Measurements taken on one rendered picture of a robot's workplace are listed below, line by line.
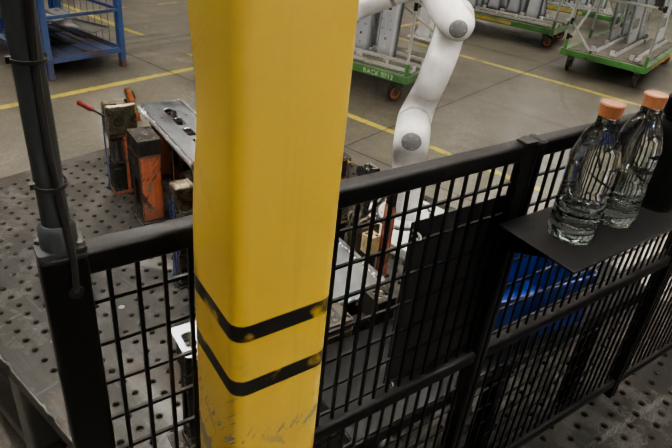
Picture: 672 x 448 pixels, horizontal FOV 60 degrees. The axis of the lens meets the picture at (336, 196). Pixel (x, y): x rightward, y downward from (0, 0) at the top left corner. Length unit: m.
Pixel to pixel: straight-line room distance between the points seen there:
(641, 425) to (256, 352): 1.35
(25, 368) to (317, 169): 1.34
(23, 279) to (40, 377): 0.43
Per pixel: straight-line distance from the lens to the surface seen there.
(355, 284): 1.39
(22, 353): 1.74
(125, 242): 0.54
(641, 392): 1.85
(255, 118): 0.40
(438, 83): 1.91
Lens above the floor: 1.85
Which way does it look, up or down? 29 degrees down
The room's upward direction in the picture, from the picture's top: 6 degrees clockwise
